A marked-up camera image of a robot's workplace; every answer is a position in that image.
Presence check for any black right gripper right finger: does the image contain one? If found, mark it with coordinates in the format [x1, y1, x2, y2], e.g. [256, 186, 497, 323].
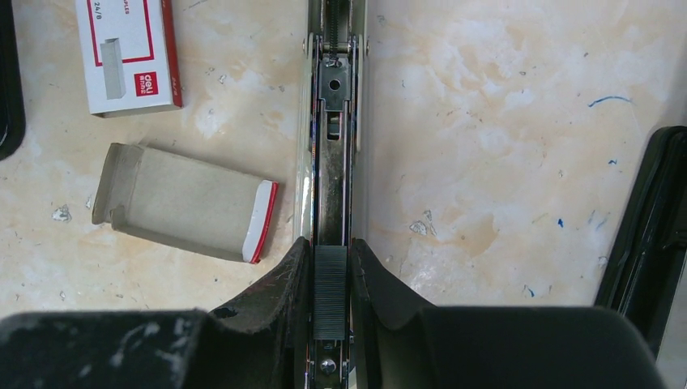
[350, 240, 664, 388]

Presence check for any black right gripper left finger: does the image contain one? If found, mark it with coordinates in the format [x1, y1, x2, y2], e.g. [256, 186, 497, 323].
[1, 238, 310, 388]

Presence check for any silver staple strip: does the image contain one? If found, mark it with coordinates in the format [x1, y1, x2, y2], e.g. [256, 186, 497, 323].
[313, 246, 348, 341]

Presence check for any beige and black stapler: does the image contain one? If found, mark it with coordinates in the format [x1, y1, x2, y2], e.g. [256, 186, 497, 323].
[292, 1, 369, 388]

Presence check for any red white staple box sleeve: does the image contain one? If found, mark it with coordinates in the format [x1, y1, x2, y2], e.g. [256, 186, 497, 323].
[75, 0, 183, 118]

